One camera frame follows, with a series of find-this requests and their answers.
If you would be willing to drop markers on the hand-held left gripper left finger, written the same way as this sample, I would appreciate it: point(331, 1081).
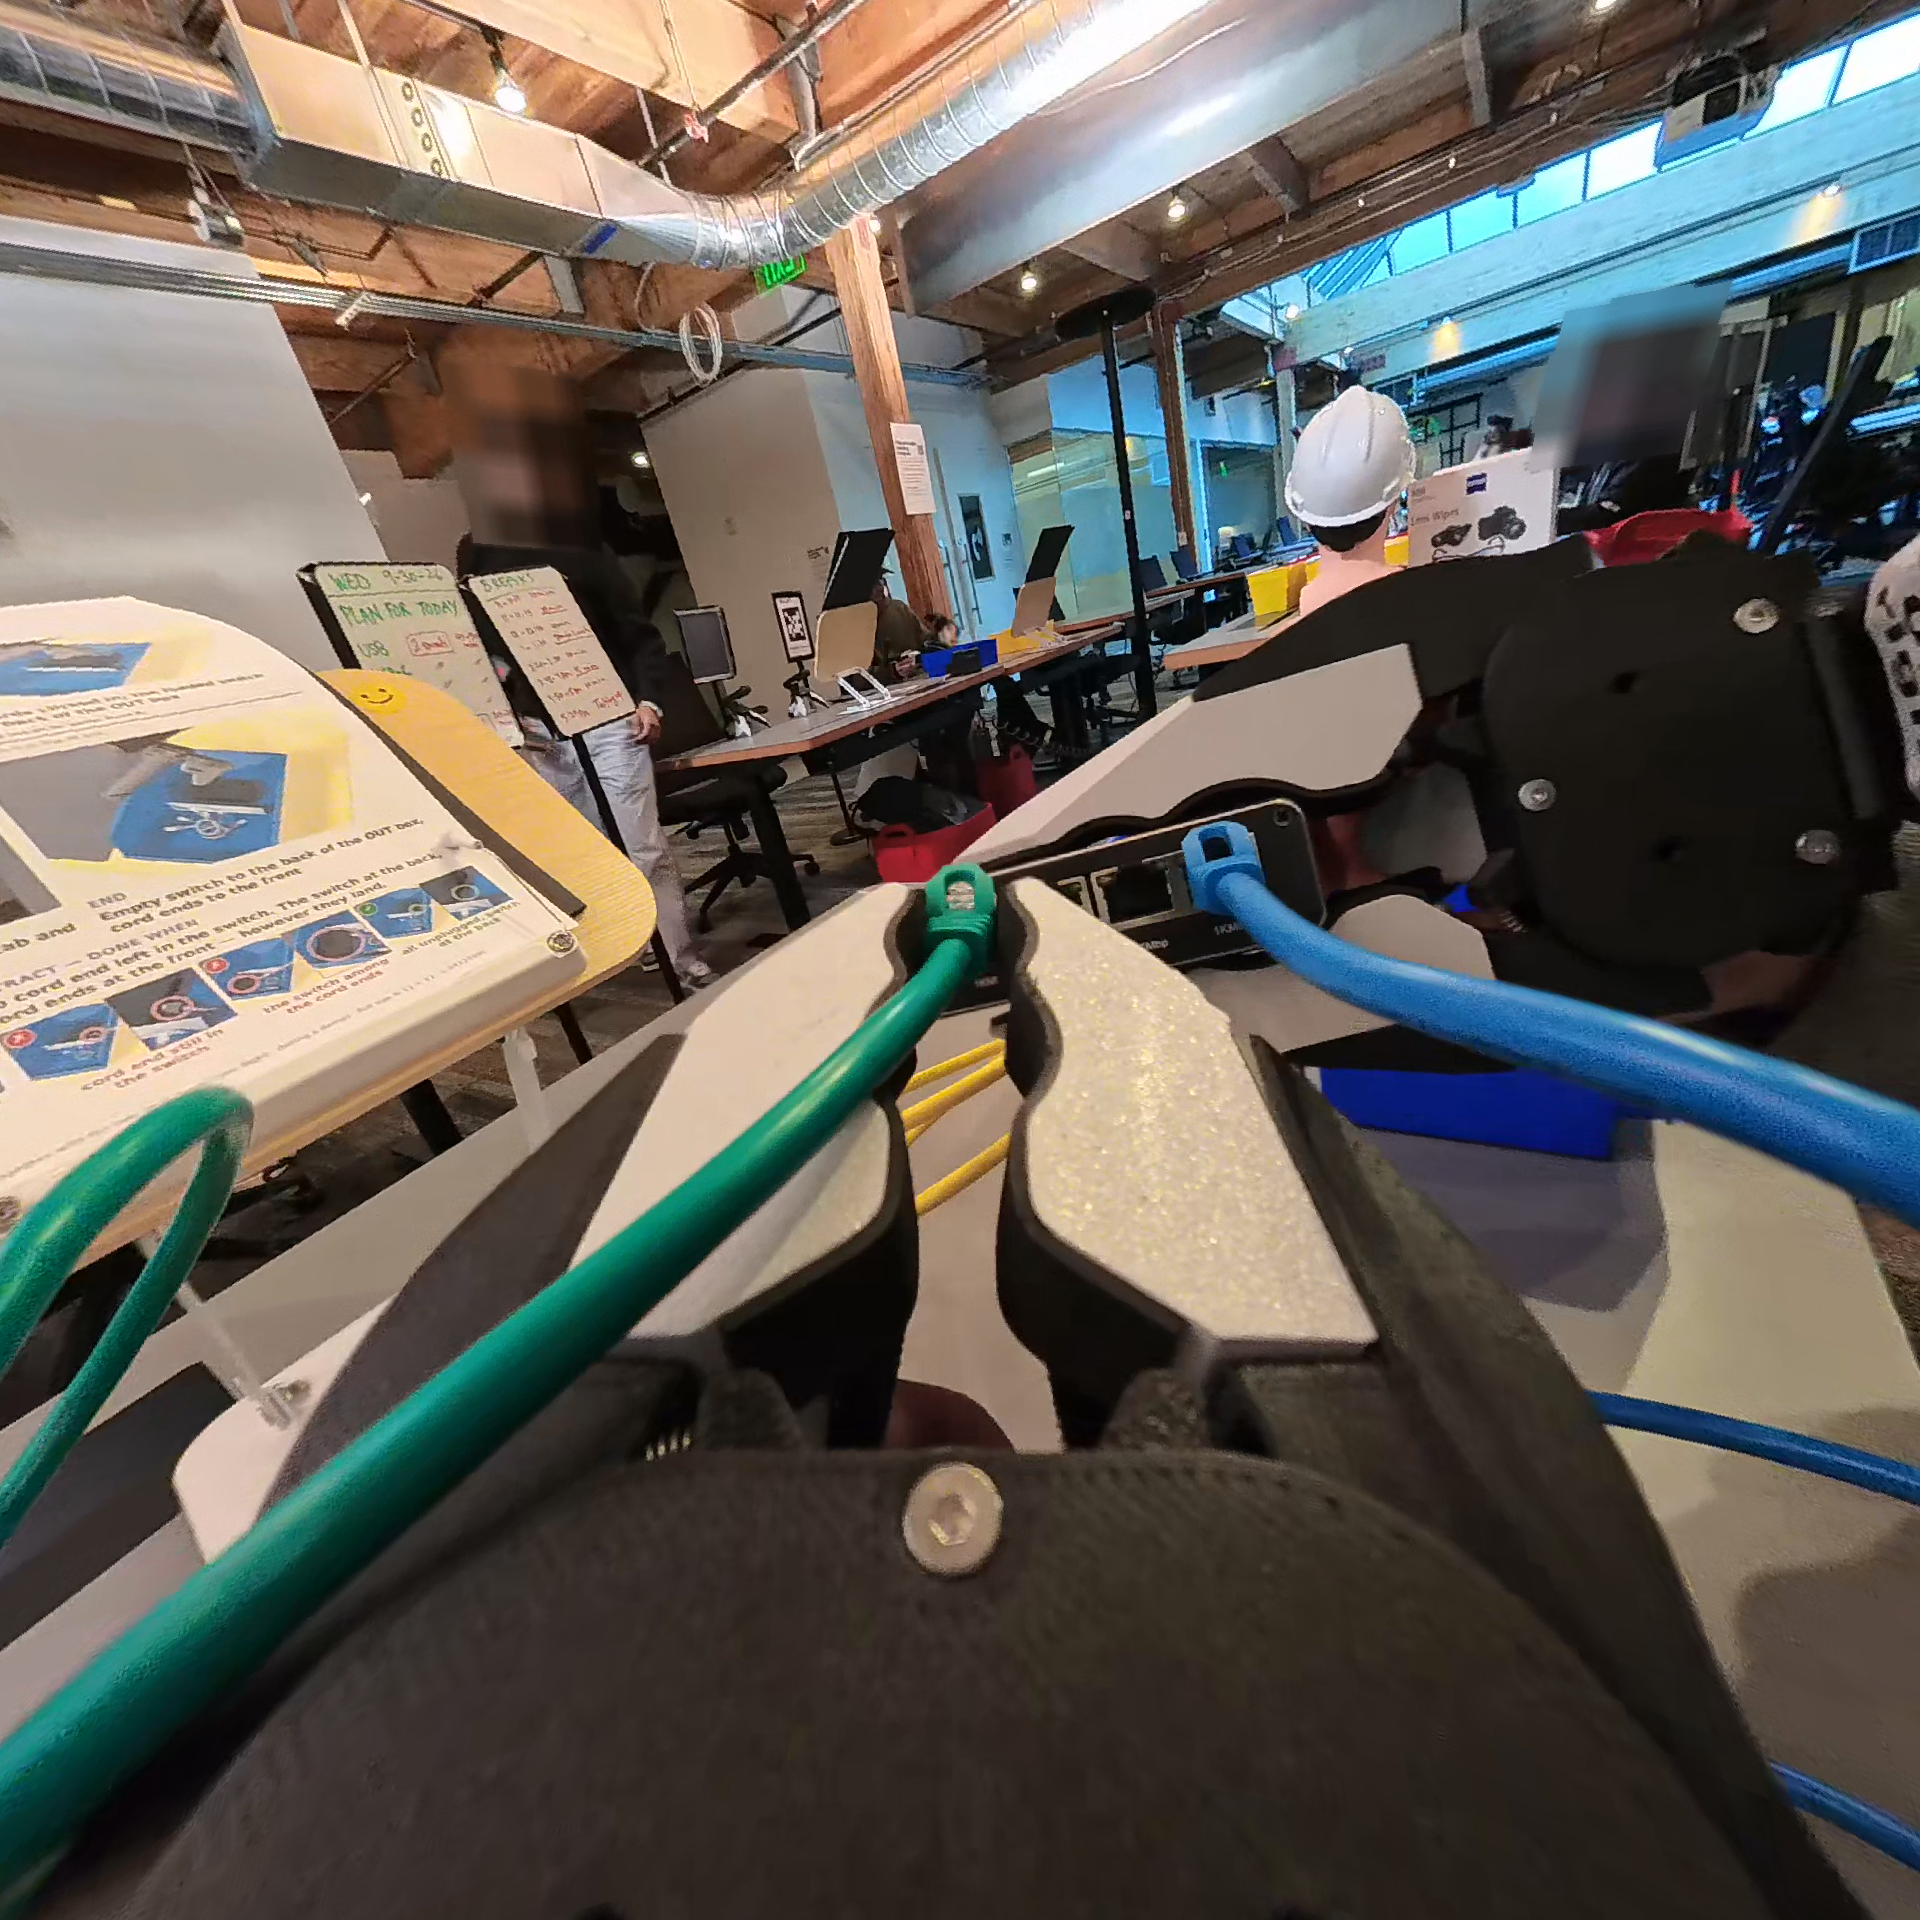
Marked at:
point(779, 990)

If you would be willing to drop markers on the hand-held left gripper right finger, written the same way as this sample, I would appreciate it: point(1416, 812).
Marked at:
point(1182, 1168)

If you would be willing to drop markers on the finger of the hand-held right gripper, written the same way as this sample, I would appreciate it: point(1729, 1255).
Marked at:
point(1419, 939)
point(1234, 740)

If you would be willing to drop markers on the black ethernet splitter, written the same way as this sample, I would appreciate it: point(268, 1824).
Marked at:
point(1292, 899)

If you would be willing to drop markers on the blue plastic bin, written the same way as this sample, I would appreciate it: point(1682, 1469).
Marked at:
point(1457, 1111)

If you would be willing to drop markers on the black office chair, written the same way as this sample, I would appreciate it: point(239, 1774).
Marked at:
point(719, 812)

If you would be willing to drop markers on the red bag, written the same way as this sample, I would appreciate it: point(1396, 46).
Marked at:
point(932, 848)

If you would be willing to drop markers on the long wooden desk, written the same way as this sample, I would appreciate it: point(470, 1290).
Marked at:
point(841, 717)

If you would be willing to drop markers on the white hard hat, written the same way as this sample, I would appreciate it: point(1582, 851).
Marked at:
point(1351, 451)

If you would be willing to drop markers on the white printed box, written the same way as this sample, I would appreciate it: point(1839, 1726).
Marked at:
point(1479, 510)

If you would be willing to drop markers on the wooden display board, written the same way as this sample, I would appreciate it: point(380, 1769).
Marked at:
point(497, 775)

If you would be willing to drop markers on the small whiteboard red writing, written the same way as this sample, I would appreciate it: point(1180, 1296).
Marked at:
point(550, 646)

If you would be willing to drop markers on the large whiteboard green writing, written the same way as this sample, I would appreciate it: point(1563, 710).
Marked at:
point(403, 646)

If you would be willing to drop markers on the printed instruction sheet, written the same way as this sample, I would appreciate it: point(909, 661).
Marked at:
point(228, 840)

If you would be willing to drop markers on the ceiling projector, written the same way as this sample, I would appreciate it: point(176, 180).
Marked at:
point(1718, 96)

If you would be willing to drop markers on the wooden post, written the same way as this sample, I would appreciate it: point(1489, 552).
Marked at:
point(885, 420)

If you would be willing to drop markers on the silver air duct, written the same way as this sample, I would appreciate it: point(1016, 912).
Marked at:
point(901, 165)

